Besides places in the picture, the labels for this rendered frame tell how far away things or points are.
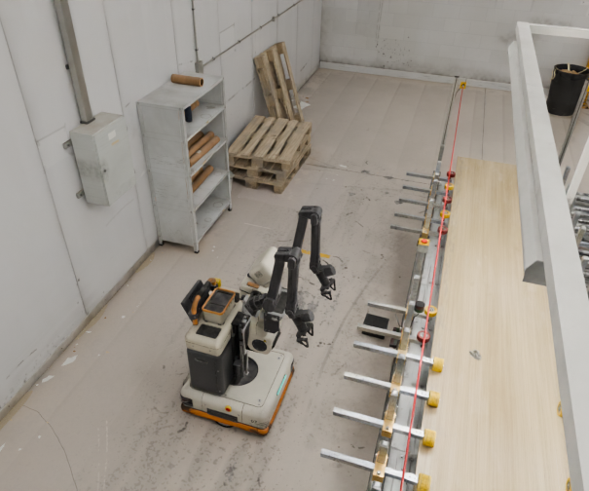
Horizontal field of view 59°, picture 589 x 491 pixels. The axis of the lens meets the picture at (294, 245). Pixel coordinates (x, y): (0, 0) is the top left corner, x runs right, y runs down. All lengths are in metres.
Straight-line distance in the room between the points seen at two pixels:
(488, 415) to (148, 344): 2.73
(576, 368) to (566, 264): 0.35
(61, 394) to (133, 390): 0.53
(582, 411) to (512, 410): 2.06
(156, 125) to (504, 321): 3.26
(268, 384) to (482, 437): 1.53
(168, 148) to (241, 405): 2.42
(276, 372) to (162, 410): 0.89
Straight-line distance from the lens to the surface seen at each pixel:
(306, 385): 4.16
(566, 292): 1.36
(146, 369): 4.38
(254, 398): 3.73
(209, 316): 3.44
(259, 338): 3.39
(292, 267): 2.69
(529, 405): 3.22
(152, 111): 4.84
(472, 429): 3.01
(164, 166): 5.04
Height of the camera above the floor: 3.24
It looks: 36 degrees down
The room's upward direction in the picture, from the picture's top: 2 degrees clockwise
